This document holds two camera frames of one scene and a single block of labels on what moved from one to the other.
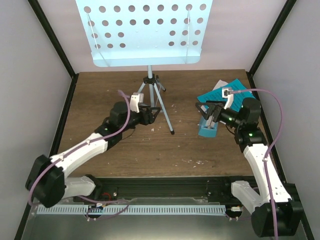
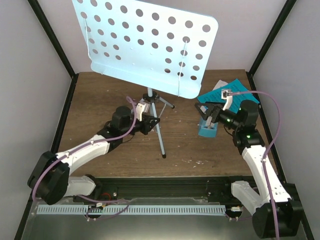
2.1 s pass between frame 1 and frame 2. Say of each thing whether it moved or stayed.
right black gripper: stayed
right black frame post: stayed
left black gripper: moved
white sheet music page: stayed
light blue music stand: moved
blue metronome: stayed
